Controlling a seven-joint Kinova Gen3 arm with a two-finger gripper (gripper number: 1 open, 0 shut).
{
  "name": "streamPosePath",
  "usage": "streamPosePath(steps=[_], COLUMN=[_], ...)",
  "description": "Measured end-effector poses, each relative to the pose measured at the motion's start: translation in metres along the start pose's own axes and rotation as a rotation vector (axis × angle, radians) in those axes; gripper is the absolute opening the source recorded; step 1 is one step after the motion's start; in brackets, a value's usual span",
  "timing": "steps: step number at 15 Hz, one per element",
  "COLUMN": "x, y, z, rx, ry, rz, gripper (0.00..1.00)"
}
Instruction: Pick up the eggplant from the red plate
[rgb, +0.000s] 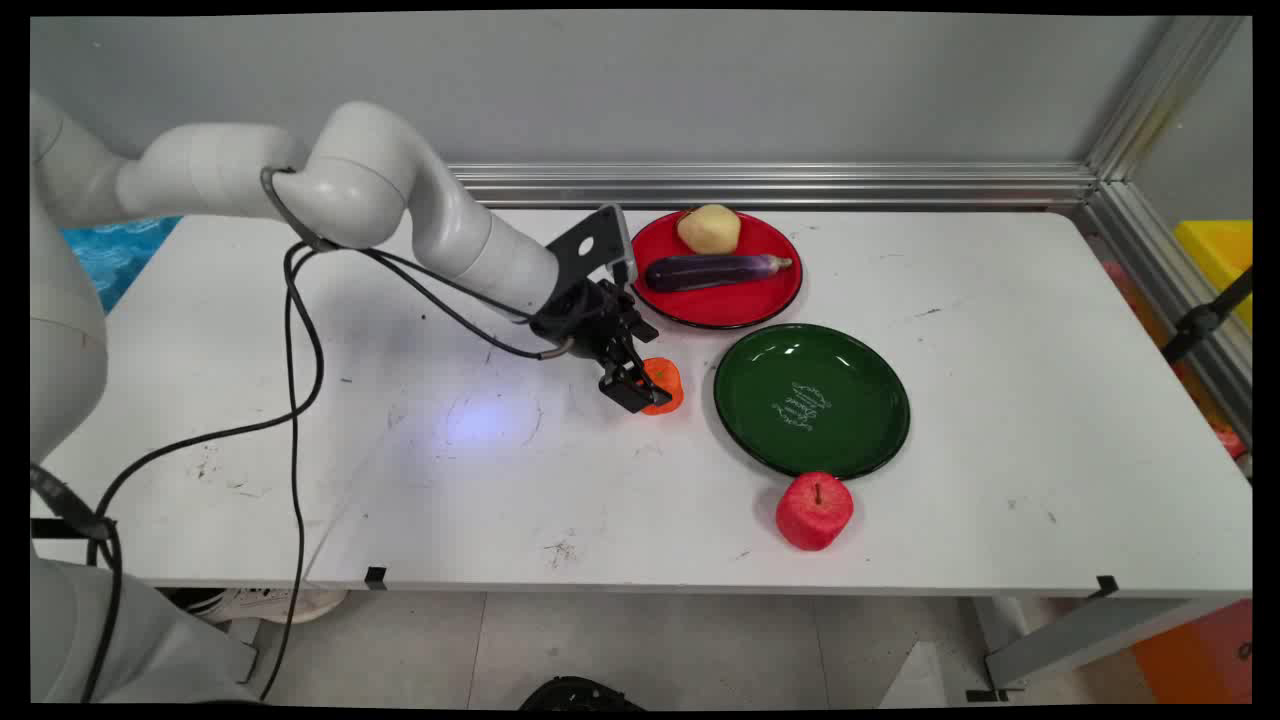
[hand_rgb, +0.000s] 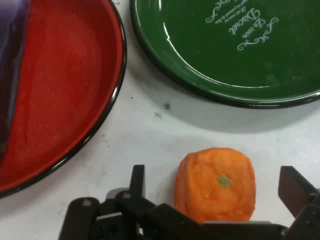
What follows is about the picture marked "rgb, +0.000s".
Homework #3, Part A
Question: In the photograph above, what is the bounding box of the long aluminium rail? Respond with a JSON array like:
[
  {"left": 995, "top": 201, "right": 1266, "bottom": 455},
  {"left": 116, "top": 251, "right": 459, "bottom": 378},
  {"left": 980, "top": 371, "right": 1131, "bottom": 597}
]
[{"left": 445, "top": 163, "right": 1101, "bottom": 209}]

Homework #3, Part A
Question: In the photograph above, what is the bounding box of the aluminium upright post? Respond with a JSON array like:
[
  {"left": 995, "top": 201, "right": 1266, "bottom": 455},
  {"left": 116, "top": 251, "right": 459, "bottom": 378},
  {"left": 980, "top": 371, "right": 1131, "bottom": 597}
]
[{"left": 1085, "top": 15, "right": 1246, "bottom": 183}]

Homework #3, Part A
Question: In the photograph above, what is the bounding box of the yellow toy potato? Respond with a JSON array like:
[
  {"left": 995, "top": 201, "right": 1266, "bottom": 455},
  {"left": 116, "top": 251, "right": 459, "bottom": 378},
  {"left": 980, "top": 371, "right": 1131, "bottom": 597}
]
[{"left": 677, "top": 204, "right": 743, "bottom": 256}]

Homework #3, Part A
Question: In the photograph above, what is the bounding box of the yellow box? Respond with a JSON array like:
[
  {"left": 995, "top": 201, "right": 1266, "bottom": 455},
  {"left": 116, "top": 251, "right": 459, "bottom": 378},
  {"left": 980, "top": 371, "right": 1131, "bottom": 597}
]
[{"left": 1173, "top": 220, "right": 1253, "bottom": 331}]

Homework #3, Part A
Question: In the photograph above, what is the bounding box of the black cable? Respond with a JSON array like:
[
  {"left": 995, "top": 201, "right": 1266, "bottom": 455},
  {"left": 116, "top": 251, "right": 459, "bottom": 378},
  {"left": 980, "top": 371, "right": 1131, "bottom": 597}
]
[
  {"left": 258, "top": 240, "right": 579, "bottom": 701},
  {"left": 80, "top": 240, "right": 536, "bottom": 706}
]

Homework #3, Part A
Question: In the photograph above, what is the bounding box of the black stand clamp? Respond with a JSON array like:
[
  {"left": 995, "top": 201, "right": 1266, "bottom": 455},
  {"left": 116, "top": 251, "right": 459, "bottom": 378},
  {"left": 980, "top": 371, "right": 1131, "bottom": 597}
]
[{"left": 1160, "top": 268, "right": 1253, "bottom": 366}]

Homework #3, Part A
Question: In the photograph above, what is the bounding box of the short aluminium rail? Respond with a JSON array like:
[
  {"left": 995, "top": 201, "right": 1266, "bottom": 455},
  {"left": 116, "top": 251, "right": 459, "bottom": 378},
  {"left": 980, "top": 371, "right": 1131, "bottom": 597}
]
[{"left": 1085, "top": 180, "right": 1253, "bottom": 441}]

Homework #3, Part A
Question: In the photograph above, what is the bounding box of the blue patterned mat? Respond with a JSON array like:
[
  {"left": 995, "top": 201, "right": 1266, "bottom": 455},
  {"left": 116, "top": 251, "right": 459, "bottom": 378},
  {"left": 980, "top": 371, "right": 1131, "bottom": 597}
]
[{"left": 60, "top": 215, "right": 183, "bottom": 313}]

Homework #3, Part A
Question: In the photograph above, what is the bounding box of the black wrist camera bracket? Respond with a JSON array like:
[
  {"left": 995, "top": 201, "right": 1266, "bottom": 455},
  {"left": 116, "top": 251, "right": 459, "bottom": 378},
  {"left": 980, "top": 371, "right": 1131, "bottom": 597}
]
[{"left": 546, "top": 204, "right": 639, "bottom": 291}]

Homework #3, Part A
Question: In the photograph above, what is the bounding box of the red plate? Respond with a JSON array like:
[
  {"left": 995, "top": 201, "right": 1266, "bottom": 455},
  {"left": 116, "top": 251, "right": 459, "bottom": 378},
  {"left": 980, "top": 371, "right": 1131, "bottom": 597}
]
[{"left": 624, "top": 210, "right": 804, "bottom": 331}]

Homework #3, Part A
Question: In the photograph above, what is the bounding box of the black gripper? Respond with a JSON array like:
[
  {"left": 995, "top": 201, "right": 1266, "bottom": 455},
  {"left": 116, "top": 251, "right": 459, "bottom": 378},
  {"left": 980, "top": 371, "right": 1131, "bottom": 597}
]
[{"left": 530, "top": 280, "right": 673, "bottom": 415}]

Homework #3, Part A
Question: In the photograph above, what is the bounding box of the purple toy eggplant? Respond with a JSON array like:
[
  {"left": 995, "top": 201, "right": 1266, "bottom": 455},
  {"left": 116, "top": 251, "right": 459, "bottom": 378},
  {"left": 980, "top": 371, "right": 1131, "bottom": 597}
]
[{"left": 645, "top": 253, "right": 794, "bottom": 293}]

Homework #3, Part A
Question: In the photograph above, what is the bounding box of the green plate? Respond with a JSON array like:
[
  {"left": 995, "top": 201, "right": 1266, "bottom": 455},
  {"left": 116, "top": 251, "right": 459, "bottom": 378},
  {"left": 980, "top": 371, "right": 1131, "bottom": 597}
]
[{"left": 713, "top": 323, "right": 911, "bottom": 481}]

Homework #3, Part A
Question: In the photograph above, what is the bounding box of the orange toy fruit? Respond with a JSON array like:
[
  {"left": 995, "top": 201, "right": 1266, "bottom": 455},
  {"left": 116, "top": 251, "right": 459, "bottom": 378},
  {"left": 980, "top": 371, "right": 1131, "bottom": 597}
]
[{"left": 640, "top": 357, "right": 685, "bottom": 416}]

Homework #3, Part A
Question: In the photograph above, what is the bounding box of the black strap on arm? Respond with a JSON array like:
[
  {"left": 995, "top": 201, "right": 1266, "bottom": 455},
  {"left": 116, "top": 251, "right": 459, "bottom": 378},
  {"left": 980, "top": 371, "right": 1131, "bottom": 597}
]
[{"left": 261, "top": 165, "right": 337, "bottom": 253}]

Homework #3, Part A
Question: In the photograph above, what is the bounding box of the black round floor object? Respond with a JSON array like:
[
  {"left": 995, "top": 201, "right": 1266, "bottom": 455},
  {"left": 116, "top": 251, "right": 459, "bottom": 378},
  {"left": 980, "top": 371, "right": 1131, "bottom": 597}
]
[{"left": 518, "top": 676, "right": 646, "bottom": 711}]

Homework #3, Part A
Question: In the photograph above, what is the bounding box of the red toy apple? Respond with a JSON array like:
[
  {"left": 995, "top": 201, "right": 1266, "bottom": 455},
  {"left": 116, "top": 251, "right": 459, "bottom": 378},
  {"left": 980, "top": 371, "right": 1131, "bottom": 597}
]
[{"left": 775, "top": 472, "right": 855, "bottom": 552}]

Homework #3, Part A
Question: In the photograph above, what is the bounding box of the grey table leg frame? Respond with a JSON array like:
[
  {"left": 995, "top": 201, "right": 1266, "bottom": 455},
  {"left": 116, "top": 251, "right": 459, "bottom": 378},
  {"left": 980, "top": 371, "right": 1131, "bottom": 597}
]
[{"left": 965, "top": 597, "right": 1229, "bottom": 702}]

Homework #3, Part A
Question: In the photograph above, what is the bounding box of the black strap on base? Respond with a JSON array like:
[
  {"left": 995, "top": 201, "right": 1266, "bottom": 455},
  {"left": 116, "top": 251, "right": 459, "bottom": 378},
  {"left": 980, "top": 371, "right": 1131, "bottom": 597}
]
[{"left": 30, "top": 464, "right": 117, "bottom": 542}]

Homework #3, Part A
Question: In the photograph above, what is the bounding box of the orange box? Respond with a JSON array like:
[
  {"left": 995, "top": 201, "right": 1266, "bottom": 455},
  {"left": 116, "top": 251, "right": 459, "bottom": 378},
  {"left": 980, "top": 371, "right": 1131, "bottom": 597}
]
[{"left": 1130, "top": 600, "right": 1253, "bottom": 704}]

